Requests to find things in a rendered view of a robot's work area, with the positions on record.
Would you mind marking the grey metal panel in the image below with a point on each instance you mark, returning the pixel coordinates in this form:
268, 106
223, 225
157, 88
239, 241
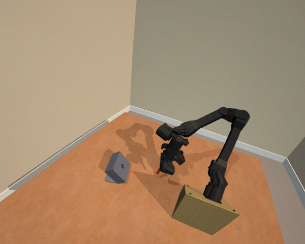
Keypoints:
117, 169

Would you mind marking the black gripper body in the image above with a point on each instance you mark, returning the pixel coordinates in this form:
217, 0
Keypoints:
167, 166

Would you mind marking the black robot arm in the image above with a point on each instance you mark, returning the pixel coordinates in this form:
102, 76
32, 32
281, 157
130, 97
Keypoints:
215, 189

